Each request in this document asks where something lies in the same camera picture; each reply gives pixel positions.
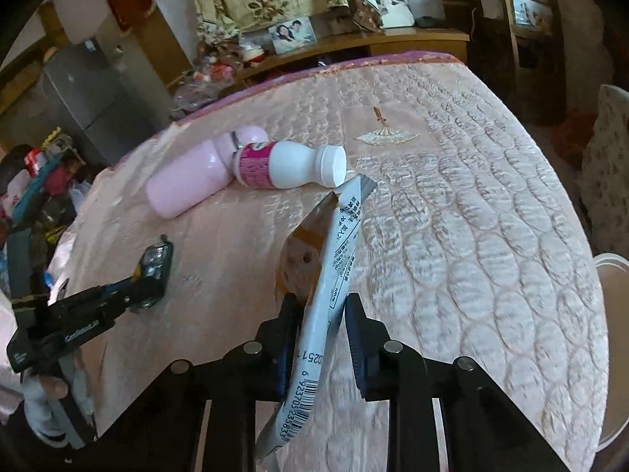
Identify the dark green snack wrapper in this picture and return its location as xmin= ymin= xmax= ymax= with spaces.
xmin=130 ymin=234 xmax=174 ymax=312

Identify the white orange snack bag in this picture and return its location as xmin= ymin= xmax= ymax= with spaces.
xmin=255 ymin=175 xmax=376 ymax=463

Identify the cream plastic trash bucket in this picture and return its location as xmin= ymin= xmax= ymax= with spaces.
xmin=595 ymin=253 xmax=629 ymax=452

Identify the gloved left hand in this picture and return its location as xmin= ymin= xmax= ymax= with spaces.
xmin=21 ymin=350 xmax=95 ymax=448

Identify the pink thermos bottle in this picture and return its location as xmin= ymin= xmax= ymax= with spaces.
xmin=145 ymin=126 xmax=269 ymax=218

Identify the white pink yogurt bottle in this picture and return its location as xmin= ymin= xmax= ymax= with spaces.
xmin=232 ymin=141 xmax=348 ymax=190

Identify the pink quilted table cover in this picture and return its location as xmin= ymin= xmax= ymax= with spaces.
xmin=63 ymin=57 xmax=609 ymax=471

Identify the grey refrigerator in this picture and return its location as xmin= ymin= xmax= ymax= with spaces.
xmin=42 ymin=39 xmax=160 ymax=166

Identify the floral covered sofa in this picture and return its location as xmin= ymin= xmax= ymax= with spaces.
xmin=580 ymin=84 xmax=629 ymax=257

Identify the framed couple photo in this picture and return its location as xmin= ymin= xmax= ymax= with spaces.
xmin=268 ymin=17 xmax=316 ymax=54

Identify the wooden tv cabinet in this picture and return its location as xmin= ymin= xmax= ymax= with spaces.
xmin=235 ymin=28 xmax=470 ymax=87

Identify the wooden shelf rack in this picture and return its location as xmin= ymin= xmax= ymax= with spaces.
xmin=469 ymin=0 xmax=566 ymax=120

